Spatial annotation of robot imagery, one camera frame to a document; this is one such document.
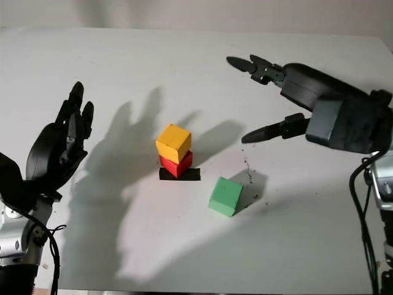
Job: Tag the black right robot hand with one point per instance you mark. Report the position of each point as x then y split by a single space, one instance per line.
307 83

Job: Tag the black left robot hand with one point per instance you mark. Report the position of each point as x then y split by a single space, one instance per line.
49 153

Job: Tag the yellow wooden block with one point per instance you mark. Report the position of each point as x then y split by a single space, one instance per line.
172 141

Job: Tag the red wooden block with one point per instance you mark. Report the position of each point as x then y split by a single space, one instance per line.
175 167

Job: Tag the green wooden block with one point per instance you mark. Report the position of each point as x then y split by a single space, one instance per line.
225 196

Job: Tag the black tape strip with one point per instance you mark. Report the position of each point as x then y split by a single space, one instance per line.
192 175

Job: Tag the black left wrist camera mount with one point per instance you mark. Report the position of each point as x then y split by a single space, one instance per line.
12 181

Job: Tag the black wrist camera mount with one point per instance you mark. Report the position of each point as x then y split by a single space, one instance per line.
12 181
353 123

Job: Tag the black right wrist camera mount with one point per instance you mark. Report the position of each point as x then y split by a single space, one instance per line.
353 123

